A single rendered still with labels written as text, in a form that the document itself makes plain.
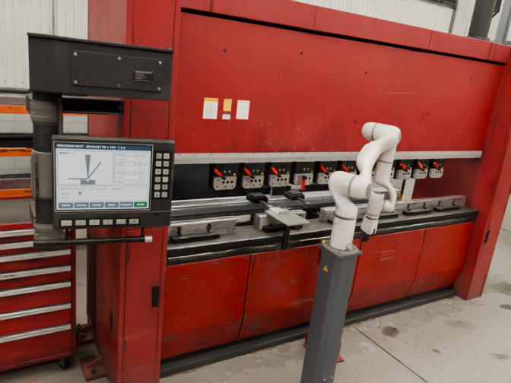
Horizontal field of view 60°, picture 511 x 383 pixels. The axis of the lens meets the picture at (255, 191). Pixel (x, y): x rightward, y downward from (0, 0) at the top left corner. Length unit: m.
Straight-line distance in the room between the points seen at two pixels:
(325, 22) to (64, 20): 4.41
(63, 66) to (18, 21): 4.86
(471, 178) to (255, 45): 2.62
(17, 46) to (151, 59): 4.90
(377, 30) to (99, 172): 2.12
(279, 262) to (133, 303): 1.01
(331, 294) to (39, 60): 1.80
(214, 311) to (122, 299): 0.68
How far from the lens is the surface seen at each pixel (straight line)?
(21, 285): 2.78
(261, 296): 3.06
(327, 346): 2.72
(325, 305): 2.60
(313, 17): 2.88
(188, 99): 2.50
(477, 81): 4.19
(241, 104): 2.65
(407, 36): 3.44
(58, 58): 1.76
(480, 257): 4.62
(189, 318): 2.87
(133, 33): 2.17
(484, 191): 4.49
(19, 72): 6.61
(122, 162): 1.79
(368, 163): 2.45
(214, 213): 3.07
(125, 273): 2.44
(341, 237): 2.45
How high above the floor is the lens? 1.93
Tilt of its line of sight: 16 degrees down
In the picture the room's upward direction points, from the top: 6 degrees clockwise
